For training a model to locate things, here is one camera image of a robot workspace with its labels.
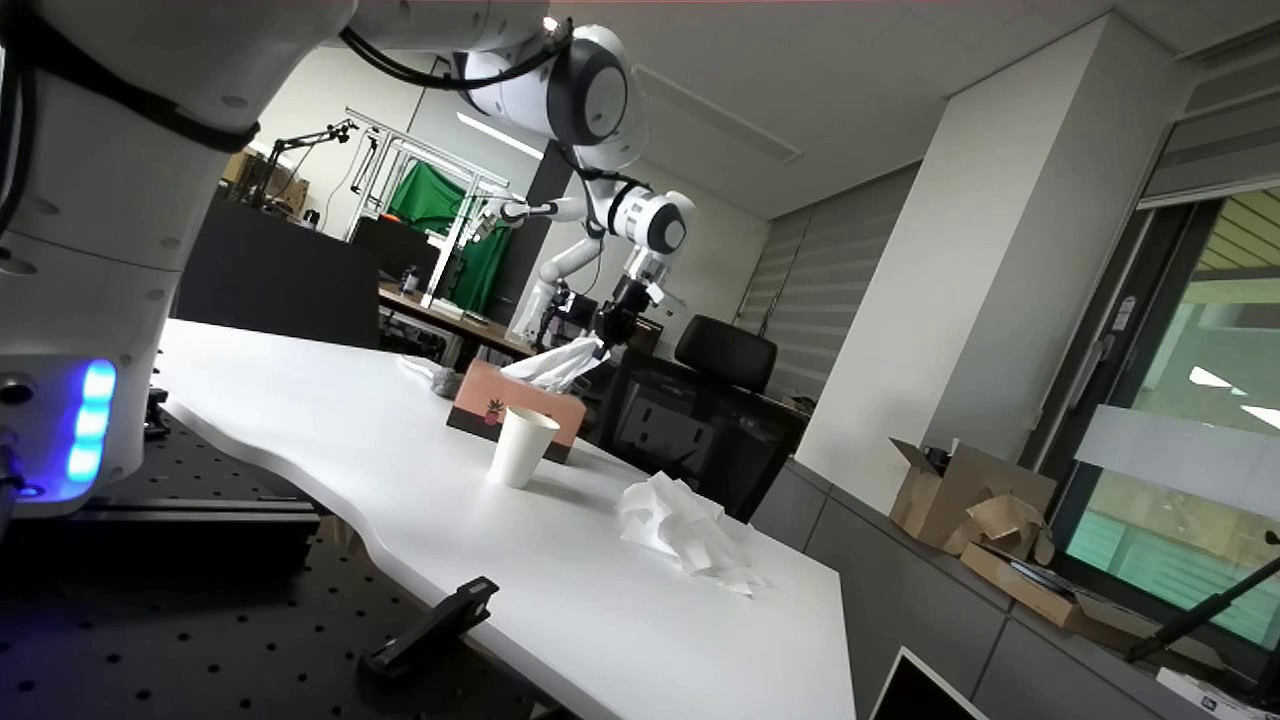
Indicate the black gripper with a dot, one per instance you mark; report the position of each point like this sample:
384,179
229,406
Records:
630,311

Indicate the white tissue piece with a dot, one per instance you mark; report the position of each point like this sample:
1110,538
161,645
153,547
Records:
553,364

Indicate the salmon tissue box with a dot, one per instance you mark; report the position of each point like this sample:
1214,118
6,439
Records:
485,402

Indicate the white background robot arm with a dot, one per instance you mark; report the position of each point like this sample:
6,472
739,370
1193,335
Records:
561,266

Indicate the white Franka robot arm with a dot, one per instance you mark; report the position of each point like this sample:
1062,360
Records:
104,201

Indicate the crumpled white tissue pile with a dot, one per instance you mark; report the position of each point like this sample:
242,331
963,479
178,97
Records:
667,522

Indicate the open cardboard box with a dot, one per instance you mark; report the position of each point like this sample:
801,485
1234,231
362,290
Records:
953,502

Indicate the black office chair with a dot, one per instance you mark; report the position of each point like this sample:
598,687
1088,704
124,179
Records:
724,353

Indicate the black desk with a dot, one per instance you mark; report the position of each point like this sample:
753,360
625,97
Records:
693,440

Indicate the white paper cup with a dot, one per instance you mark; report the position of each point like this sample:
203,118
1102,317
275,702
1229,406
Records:
522,445

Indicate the wooden desk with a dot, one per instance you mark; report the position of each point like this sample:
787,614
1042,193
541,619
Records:
452,317

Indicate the small gray object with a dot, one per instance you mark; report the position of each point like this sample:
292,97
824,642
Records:
443,381

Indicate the gray window blind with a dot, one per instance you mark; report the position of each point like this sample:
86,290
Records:
824,280
1222,134

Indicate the green cloth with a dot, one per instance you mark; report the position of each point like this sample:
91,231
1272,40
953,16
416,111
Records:
424,197

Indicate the black clamp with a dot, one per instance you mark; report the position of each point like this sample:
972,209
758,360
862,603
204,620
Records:
445,620

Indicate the black cabinet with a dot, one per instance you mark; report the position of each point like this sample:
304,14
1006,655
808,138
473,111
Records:
265,274

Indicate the brown boxes on cabinet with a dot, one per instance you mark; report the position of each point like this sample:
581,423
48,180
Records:
275,186

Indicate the gray low cabinet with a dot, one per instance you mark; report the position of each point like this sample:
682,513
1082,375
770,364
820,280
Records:
907,587

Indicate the flat cardboard piece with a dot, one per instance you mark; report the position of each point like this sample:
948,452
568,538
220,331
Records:
1025,592

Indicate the black perforated breadboard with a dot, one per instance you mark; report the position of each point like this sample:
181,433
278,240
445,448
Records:
203,642

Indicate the black tripod leg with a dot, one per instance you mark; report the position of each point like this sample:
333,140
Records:
1200,610

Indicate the white flat device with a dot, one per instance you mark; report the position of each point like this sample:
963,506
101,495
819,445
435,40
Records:
1200,693

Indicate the white metal frame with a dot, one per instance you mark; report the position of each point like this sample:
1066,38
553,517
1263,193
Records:
383,145

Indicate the black screen with white frame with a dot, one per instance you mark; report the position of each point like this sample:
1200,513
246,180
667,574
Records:
914,696

